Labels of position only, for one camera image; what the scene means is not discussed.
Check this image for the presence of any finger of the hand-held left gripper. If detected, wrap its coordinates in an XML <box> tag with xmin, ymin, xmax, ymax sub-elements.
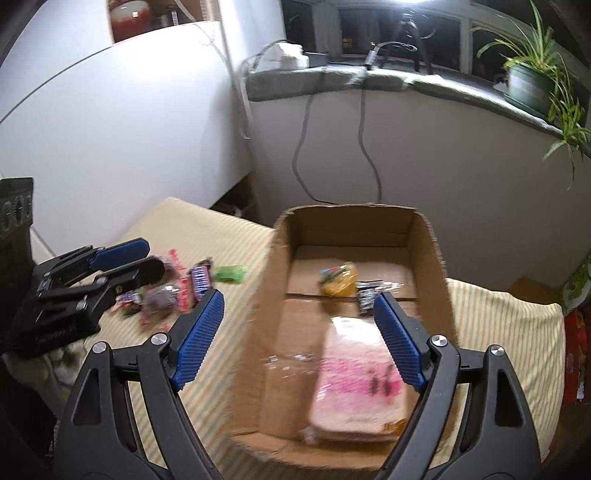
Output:
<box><xmin>39</xmin><ymin>257</ymin><xmax>166</xmax><ymax>320</ymax></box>
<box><xmin>34</xmin><ymin>237</ymin><xmax>151</xmax><ymax>289</ymax></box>

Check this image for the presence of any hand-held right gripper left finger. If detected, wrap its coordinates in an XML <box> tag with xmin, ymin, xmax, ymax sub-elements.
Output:
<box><xmin>48</xmin><ymin>288</ymin><xmax>227</xmax><ymax>480</ymax></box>

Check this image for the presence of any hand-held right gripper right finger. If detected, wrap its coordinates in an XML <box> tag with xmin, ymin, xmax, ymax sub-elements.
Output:
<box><xmin>372</xmin><ymin>291</ymin><xmax>543</xmax><ymax>480</ymax></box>

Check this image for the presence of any clear brown snack packet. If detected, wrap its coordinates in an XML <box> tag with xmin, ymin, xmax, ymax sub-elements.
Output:
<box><xmin>141</xmin><ymin>249</ymin><xmax>198</xmax><ymax>329</ymax></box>

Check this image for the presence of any pink snack packet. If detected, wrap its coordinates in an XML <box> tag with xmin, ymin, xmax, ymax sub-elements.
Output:
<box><xmin>302</xmin><ymin>316</ymin><xmax>411</xmax><ymax>444</ymax></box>

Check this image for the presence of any dark blue chocolate bar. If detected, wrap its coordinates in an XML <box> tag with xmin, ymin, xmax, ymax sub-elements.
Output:
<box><xmin>191</xmin><ymin>259</ymin><xmax>216</xmax><ymax>302</ymax></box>

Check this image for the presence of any green candy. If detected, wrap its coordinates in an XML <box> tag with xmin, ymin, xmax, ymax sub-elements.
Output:
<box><xmin>213</xmin><ymin>265</ymin><xmax>249</xmax><ymax>283</ymax></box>

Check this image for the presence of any cardboard box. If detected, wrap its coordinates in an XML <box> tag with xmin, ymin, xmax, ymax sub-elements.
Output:
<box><xmin>228</xmin><ymin>203</ymin><xmax>462</xmax><ymax>472</ymax></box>

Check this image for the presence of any black white candy bar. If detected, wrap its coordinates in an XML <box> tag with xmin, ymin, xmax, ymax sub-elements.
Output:
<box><xmin>356</xmin><ymin>279</ymin><xmax>402</xmax><ymax>317</ymax></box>

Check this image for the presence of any yellow jelly cup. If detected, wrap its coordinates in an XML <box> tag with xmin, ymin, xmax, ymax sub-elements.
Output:
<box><xmin>318</xmin><ymin>261</ymin><xmax>358</xmax><ymax>297</ymax></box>

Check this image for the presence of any striped yellow cloth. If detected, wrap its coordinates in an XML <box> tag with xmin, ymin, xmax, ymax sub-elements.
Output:
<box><xmin>9</xmin><ymin>196</ymin><xmax>566</xmax><ymax>480</ymax></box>

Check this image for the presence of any white cabinet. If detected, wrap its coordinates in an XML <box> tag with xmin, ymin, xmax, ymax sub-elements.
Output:
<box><xmin>0</xmin><ymin>21</ymin><xmax>252</xmax><ymax>259</ymax></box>

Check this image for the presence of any red box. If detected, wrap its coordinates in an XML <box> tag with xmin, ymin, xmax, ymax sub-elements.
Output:
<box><xmin>563</xmin><ymin>309</ymin><xmax>591</xmax><ymax>404</ymax></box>

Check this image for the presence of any green printed bag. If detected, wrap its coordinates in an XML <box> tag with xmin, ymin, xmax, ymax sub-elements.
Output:
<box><xmin>561</xmin><ymin>261</ymin><xmax>591</xmax><ymax>315</ymax></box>

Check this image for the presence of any red round jar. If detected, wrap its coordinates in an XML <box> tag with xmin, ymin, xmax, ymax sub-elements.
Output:
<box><xmin>111</xmin><ymin>0</ymin><xmax>160</xmax><ymax>43</ymax></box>

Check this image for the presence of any grey window sill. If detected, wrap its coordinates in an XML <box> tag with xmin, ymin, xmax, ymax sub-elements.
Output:
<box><xmin>245</xmin><ymin>65</ymin><xmax>591</xmax><ymax>139</ymax></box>

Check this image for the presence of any potted spider plant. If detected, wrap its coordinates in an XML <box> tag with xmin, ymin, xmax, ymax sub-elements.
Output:
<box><xmin>471</xmin><ymin>0</ymin><xmax>591</xmax><ymax>192</ymax></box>

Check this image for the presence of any black tripod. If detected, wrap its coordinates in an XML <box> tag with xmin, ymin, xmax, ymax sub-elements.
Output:
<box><xmin>385</xmin><ymin>9</ymin><xmax>435</xmax><ymax>75</ymax></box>

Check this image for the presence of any white cable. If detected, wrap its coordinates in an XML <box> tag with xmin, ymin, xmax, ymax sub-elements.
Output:
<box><xmin>238</xmin><ymin>41</ymin><xmax>278</xmax><ymax>139</ymax></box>

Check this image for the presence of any dark cable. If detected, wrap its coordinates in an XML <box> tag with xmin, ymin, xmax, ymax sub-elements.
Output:
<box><xmin>292</xmin><ymin>41</ymin><xmax>419</xmax><ymax>206</ymax></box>

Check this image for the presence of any window frame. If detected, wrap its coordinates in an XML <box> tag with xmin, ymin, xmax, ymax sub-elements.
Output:
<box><xmin>279</xmin><ymin>0</ymin><xmax>591</xmax><ymax>93</ymax></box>

